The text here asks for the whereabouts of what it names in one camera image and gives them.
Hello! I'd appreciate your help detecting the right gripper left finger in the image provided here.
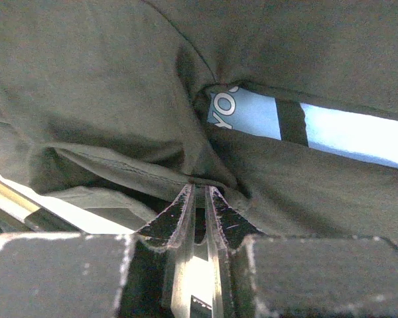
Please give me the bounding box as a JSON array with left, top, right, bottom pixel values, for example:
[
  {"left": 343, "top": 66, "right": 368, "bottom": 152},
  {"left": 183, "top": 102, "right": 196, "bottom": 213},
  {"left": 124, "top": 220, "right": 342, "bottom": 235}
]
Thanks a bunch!
[{"left": 0, "top": 184, "right": 195, "bottom": 317}]

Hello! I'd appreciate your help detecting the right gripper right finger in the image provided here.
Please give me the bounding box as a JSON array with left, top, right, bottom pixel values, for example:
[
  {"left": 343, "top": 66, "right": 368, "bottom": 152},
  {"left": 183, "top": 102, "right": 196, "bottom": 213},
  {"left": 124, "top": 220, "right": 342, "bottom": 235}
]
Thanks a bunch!
[{"left": 204, "top": 186, "right": 398, "bottom": 317}]

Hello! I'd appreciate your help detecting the black printed t-shirt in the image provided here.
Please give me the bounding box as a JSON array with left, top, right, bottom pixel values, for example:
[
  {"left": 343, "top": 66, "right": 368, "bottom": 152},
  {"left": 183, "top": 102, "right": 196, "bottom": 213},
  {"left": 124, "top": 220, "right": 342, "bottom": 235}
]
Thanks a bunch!
[{"left": 0, "top": 1, "right": 398, "bottom": 245}]

